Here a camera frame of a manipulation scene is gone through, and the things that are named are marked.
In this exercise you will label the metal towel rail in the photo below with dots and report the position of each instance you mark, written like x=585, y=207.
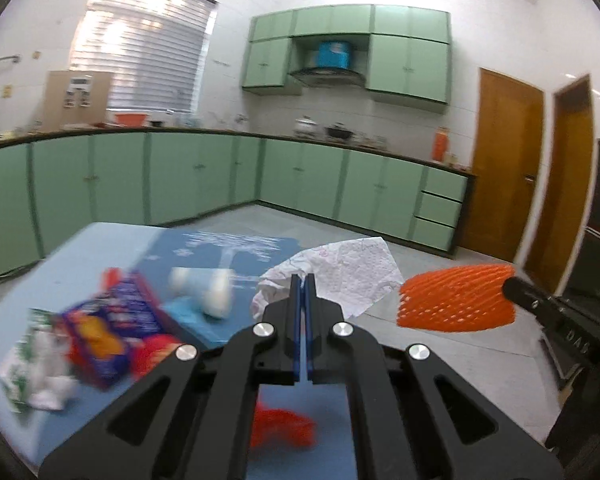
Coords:
x=0, y=60

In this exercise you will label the green base cabinets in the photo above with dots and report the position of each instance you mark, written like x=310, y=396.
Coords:
x=180, y=175

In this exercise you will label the green and white wrapper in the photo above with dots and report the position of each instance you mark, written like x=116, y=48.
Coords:
x=25, y=360

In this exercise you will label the open wooden door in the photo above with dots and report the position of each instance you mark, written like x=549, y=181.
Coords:
x=570, y=185

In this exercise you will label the red plastic bag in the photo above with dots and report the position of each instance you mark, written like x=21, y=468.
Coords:
x=280, y=425

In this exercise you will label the dark blue printed mat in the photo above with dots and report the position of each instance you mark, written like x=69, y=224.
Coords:
x=164, y=252

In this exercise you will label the closed wooden door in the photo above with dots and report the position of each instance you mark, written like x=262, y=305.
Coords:
x=505, y=170

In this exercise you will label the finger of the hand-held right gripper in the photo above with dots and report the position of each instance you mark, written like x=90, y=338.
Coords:
x=522, y=294

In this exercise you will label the white window blind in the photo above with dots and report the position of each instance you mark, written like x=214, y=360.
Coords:
x=140, y=45

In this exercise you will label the white pot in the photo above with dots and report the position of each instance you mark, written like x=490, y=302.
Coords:
x=305, y=126

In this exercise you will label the cardboard box on counter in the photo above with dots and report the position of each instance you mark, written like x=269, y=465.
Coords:
x=55, y=105

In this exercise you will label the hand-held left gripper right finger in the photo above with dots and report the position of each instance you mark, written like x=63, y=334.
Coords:
x=310, y=332

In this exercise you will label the yellow wall socket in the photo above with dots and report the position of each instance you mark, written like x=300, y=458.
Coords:
x=7, y=91

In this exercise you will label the red basin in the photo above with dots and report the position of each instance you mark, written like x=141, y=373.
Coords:
x=130, y=119

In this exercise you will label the green wall cabinets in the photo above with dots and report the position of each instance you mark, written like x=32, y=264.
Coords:
x=410, y=60

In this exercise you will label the black wok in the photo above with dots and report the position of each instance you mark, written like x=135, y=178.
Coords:
x=339, y=132

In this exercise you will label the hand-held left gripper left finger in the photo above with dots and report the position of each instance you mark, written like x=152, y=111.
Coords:
x=296, y=332

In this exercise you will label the white paper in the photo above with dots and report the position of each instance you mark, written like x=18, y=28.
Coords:
x=350, y=270

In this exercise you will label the orange foam fruit net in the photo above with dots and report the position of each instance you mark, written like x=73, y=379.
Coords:
x=455, y=296

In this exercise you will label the black range hood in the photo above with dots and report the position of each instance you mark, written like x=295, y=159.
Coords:
x=325, y=77

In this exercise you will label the orange thermos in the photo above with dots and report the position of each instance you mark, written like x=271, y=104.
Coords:
x=440, y=145

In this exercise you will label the blue box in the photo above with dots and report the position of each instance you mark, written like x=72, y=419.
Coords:
x=333, y=55

